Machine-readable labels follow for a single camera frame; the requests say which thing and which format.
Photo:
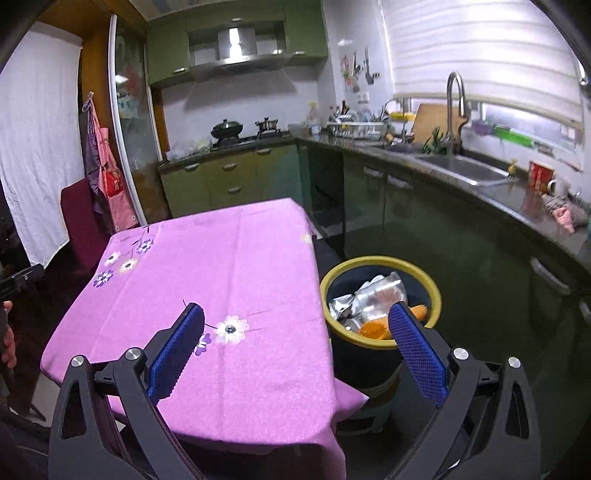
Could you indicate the light green drawer cabinet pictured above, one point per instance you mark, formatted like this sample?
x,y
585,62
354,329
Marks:
x,y
231,180

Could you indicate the oil bottle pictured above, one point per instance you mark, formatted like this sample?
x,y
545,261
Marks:
x,y
314,120

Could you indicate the steel pot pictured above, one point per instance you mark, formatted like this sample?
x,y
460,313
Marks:
x,y
267,126

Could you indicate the orange bumpy pad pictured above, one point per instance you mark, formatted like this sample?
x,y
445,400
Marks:
x,y
374,328

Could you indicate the dish rack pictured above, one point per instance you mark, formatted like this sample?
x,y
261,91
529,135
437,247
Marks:
x,y
358,128

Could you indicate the green tray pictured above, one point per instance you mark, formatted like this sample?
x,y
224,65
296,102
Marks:
x,y
515,136

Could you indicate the yellow-rimmed trash bin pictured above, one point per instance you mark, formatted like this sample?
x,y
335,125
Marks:
x,y
364,360

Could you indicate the gas stove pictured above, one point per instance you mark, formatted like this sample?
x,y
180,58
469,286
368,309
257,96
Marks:
x,y
251,141

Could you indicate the tall steel faucet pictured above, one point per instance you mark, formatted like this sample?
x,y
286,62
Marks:
x,y
450,115

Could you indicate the green plant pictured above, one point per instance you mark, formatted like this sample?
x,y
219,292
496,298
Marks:
x,y
434,144

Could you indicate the black wok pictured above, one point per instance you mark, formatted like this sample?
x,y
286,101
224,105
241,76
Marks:
x,y
227,130

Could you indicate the pink cloth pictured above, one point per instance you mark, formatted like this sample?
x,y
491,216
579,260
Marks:
x,y
564,219

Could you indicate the white mug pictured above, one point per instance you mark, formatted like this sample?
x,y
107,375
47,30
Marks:
x,y
559,187

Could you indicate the glass sliding door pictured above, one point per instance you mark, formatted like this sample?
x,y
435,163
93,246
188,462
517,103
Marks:
x,y
134,129

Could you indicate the small faucet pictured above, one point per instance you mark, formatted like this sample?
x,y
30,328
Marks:
x,y
405,124

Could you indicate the green upper cabinets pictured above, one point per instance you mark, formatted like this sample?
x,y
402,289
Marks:
x,y
168,46

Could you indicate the yellow dispenser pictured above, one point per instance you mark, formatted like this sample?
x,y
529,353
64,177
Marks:
x,y
512,170

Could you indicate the steel sink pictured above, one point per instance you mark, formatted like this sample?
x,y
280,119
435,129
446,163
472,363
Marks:
x,y
466,168

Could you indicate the pink checked apron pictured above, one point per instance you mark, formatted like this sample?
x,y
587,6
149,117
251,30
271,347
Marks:
x,y
115,194

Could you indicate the wooden cutting board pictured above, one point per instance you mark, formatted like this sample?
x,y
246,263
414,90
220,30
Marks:
x,y
431,122

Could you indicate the white window blind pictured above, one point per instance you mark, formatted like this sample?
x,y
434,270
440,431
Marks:
x,y
471,50

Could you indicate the purple plaid apron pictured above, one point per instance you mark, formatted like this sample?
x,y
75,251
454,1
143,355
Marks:
x,y
90,152

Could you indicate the purple tray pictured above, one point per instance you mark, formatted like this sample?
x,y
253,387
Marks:
x,y
484,127

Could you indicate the dark bottles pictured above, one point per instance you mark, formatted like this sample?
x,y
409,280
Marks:
x,y
345,108

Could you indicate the dark green base cabinets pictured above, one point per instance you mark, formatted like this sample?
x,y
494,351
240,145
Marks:
x,y
461,240

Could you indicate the yellow faucet rack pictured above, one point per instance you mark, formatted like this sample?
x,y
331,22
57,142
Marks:
x,y
401,116

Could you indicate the clear plastic bags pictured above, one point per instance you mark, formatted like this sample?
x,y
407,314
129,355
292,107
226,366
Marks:
x,y
189,150

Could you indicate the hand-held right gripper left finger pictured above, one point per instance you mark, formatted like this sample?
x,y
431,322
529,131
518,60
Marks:
x,y
178,355

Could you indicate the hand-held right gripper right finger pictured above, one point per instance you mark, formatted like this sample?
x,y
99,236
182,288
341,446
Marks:
x,y
418,355

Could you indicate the maroon chair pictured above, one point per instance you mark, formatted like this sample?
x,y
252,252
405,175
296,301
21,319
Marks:
x,y
83,217

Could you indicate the steel range hood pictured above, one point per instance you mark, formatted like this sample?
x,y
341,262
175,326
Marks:
x,y
235,46

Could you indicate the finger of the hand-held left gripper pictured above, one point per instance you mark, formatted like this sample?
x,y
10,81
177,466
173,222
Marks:
x,y
27,277

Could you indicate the purple floral tablecloth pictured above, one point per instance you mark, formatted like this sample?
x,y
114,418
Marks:
x,y
221,258

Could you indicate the hanging kitchen utensils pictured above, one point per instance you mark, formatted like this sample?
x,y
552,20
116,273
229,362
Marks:
x,y
362,71

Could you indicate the person's left hand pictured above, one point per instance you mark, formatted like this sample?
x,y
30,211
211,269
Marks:
x,y
9,337

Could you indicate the white curtain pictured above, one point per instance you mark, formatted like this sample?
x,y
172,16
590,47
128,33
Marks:
x,y
37,138

